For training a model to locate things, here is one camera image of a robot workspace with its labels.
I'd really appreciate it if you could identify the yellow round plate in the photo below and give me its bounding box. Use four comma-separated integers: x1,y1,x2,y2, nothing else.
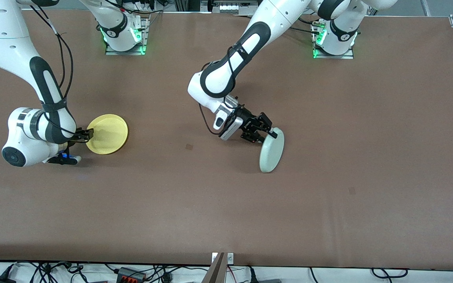
85,114,129,155

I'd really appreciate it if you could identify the aluminium arm base mount plate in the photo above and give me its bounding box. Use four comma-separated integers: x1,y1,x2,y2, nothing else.
105,17,149,56
312,18,355,60

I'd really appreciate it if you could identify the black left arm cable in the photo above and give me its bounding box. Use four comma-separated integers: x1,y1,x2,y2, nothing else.
198,101,221,135

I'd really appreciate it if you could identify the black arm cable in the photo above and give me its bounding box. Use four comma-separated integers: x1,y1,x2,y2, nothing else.
198,101,221,135
30,5,74,99

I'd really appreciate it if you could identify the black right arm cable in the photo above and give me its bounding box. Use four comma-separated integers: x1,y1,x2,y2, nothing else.
30,5,74,99

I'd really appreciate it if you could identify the white metal clamp bracket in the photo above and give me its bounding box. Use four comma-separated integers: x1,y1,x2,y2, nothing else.
212,252,234,265

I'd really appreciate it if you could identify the black box with orange connectors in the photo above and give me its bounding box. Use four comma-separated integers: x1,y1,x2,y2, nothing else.
116,267,147,283

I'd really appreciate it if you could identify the light green round plate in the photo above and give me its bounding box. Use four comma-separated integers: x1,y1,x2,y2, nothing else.
259,127,285,173

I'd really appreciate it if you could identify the grey metal camera pole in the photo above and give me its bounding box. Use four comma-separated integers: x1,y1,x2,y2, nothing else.
202,252,228,283

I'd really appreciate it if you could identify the aluminium frame post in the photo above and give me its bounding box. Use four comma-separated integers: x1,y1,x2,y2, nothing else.
173,0,201,12

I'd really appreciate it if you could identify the black cable across table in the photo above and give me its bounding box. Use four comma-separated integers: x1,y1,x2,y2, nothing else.
289,26,322,34

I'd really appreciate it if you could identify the white terminal strip unit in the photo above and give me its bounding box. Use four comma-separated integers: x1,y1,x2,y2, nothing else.
201,0,259,15

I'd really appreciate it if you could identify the black looped cable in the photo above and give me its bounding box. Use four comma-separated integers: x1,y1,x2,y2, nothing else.
371,268,409,279

